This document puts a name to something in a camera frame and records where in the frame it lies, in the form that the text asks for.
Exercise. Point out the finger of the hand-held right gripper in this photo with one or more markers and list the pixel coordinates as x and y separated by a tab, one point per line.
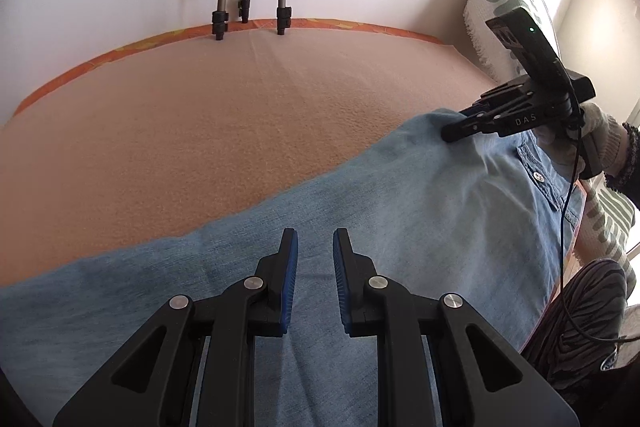
465	129
495	99

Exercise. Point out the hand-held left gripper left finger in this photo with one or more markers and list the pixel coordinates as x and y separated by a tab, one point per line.
290	287

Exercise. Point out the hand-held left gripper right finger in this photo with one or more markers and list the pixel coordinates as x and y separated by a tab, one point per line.
341	287

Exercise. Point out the light blue denim pants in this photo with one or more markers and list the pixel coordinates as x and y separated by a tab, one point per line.
400	217

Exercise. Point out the person's right forearm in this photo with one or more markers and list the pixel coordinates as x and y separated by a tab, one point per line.
630	167

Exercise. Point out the person's right hand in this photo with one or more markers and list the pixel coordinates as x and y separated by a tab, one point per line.
612	137

